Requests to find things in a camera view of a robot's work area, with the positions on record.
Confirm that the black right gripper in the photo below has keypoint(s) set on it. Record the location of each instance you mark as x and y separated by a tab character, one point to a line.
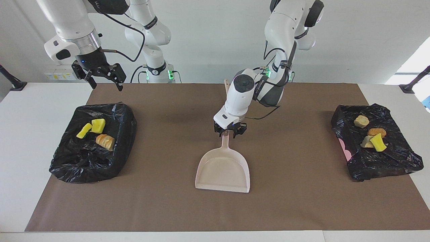
94	62

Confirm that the small pale beige bread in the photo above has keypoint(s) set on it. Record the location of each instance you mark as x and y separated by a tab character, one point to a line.
366	144

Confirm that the green and yellow sponge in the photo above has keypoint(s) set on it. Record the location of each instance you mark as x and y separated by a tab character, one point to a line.
379	143

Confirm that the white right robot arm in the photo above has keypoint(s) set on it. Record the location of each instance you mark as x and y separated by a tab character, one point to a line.
70	20

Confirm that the large beige croissant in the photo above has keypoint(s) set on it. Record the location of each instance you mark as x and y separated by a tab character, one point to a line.
105	142

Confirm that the orange striped croissant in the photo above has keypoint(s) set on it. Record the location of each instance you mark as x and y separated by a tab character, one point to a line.
361	121

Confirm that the beige hand brush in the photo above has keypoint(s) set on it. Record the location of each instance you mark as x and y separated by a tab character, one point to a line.
227	84

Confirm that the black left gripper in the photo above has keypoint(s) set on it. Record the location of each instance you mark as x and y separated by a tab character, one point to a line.
231	127

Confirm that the notched yellow sponge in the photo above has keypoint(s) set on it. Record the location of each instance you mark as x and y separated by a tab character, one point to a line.
98	126

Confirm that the pink bin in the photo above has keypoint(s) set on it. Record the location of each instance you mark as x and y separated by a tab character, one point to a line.
346	151

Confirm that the brown textured bread roll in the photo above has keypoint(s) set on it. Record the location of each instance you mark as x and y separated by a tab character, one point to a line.
377	131

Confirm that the brown table mat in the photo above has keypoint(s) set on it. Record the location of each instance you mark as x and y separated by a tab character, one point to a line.
201	208

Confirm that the beige plastic dustpan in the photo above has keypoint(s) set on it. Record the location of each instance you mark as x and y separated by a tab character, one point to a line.
223	171

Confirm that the black clamp stand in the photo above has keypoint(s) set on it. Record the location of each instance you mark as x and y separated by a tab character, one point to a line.
13	82
413	82

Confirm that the crumpled black trash bag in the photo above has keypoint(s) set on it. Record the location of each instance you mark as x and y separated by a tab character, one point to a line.
386	164

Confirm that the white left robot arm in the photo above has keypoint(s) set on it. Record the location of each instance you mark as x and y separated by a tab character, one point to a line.
242	94

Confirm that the open black bag-lined bin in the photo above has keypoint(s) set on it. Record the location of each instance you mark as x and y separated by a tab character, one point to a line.
84	164

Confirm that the white wall outlet box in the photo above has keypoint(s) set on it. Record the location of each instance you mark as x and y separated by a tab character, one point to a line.
57	75

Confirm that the blue item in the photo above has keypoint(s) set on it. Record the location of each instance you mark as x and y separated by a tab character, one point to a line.
427	102

